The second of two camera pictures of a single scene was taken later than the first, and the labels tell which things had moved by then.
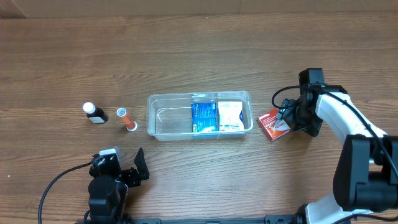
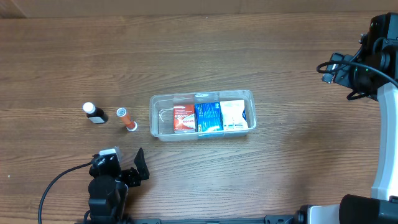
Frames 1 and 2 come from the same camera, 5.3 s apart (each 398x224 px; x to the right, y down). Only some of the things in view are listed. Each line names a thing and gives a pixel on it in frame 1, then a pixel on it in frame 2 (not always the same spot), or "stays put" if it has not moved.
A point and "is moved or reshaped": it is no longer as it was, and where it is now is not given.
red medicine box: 274,127 -> 184,117
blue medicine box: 204,117 is moved or reshaped
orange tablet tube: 130,125 stays put
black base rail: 268,219 stays put
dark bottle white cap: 96,114 stays put
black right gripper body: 301,114 -> 354,76
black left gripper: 140,160 stays put
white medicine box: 229,112 stays put
